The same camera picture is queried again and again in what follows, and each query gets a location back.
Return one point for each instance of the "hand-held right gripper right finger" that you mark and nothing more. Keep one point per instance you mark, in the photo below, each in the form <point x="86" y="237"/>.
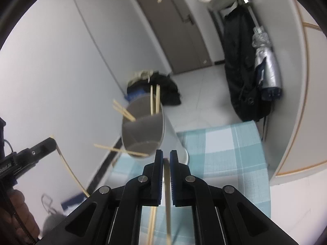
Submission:
<point x="173" y="178"/>

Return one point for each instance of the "blue floor tape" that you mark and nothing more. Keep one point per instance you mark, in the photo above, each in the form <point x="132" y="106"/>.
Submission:
<point x="74" y="200"/>

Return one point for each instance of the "teal checkered tablecloth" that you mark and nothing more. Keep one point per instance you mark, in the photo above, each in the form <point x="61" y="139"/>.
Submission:
<point x="224" y="158"/>

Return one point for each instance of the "person's left hand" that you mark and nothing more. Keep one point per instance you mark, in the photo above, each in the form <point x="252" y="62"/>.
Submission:
<point x="23" y="217"/>

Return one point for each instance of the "black hanging coat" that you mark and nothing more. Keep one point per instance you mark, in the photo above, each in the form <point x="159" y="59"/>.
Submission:
<point x="240" y="69"/>

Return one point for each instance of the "beige cloth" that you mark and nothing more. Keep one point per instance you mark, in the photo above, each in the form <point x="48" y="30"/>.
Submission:
<point x="139" y="75"/>

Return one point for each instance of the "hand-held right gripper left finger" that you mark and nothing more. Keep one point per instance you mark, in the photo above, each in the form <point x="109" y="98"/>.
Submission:
<point x="159" y="178"/>

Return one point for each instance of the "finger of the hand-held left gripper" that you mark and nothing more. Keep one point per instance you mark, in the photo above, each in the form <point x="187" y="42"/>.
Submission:
<point x="38" y="149"/>

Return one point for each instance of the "black bag on floor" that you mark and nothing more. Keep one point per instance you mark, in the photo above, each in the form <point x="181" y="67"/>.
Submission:
<point x="166" y="89"/>

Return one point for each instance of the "white cylindrical utensil holder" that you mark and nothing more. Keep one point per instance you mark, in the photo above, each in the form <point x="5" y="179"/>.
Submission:
<point x="171" y="137"/>

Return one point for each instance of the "white wardrobe with gold trim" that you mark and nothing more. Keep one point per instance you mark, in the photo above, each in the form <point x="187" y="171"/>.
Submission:
<point x="301" y="94"/>

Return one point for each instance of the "grey door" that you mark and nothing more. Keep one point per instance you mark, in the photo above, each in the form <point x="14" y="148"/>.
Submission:
<point x="176" y="30"/>

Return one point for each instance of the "blue bag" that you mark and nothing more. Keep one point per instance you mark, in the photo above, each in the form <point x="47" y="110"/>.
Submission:
<point x="136" y="94"/>

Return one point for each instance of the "silver folded umbrella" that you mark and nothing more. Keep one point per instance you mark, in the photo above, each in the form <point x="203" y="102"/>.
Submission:
<point x="270" y="66"/>

